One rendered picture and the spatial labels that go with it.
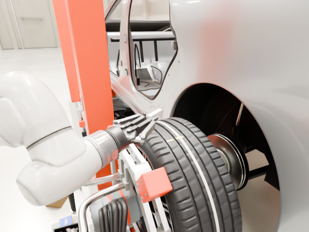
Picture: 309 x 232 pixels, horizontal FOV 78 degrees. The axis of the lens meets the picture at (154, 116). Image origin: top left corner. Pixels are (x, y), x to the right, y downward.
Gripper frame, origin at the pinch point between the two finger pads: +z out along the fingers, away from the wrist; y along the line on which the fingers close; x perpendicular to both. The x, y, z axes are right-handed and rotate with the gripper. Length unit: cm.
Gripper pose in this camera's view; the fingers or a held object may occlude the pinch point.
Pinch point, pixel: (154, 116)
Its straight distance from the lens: 66.4
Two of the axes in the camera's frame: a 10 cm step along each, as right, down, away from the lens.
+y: 7.9, 3.8, -4.9
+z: 6.1, -3.7, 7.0
